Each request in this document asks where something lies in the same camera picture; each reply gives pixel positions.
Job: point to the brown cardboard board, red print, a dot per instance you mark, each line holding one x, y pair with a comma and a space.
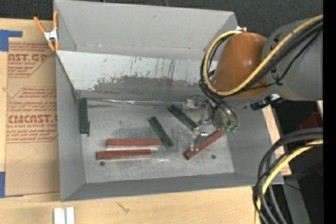
31, 154

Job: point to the grey metal bin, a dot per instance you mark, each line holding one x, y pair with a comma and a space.
136, 165

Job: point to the dark green flat block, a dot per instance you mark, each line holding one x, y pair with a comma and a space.
183, 118
84, 115
160, 132

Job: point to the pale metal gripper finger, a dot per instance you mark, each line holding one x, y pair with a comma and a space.
202, 131
193, 143

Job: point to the red-brown block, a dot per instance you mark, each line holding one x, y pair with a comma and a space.
123, 154
134, 142
210, 142

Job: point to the black cylinder on white bracket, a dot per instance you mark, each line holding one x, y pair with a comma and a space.
260, 105

